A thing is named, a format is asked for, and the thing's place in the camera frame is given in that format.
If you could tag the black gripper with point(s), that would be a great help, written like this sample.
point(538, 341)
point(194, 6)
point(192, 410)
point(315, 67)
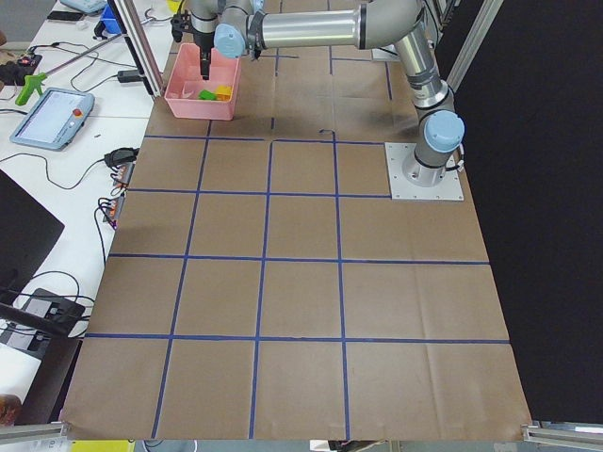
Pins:
point(204, 42)

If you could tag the green toy block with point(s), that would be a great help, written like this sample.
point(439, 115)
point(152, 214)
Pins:
point(207, 95)

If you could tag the yellow toy block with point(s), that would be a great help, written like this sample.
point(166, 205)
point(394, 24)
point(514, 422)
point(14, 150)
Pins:
point(224, 93)

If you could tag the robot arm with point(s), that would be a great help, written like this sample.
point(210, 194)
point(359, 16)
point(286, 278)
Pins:
point(331, 75)
point(234, 28)

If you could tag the pink plastic box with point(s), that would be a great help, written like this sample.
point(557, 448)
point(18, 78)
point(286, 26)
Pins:
point(189, 96)

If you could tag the black power adapter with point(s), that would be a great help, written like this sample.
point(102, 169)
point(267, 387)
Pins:
point(129, 76)

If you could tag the blue storage bin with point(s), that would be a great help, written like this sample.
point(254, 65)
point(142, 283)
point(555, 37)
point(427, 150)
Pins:
point(110, 24)

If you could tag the teach pendant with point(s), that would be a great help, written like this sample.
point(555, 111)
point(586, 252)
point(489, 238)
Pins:
point(54, 120)

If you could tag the reacher grabber tool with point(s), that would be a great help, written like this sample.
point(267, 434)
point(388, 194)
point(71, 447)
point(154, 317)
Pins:
point(34, 82)

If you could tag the grey power strip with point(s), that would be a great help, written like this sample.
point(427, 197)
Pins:
point(111, 207)

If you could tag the black laptop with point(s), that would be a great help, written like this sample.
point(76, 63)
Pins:
point(28, 234)

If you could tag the black usb hub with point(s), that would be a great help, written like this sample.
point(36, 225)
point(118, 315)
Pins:
point(51, 313)

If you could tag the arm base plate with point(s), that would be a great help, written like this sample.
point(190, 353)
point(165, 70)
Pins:
point(411, 181)

